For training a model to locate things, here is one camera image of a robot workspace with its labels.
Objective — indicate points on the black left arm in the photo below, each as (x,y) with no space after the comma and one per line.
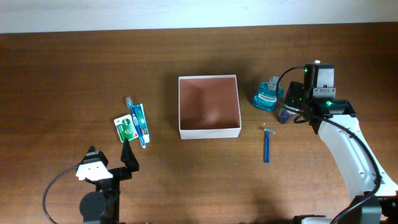
(102,204)

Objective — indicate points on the teal toothpaste tube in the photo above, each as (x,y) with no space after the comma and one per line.
(140,114)

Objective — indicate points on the teal mouthwash bottle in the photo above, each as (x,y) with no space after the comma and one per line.
(265,98)

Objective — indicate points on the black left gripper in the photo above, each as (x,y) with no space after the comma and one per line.
(127,158)

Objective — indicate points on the green Dettol soap bar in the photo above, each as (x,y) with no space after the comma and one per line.
(125,128)

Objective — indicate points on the blue toothbrush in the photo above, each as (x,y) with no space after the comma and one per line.
(129,104)

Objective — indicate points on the white square cardboard box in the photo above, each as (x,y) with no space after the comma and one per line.
(208,107)

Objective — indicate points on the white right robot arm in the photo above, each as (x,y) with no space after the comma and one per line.
(372,192)

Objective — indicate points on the clear soap pump bottle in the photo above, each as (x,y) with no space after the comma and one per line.
(286,114)

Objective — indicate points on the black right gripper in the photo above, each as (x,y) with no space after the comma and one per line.
(291,98)

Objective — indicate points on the blue disposable razor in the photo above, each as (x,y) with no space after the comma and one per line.
(267,132)

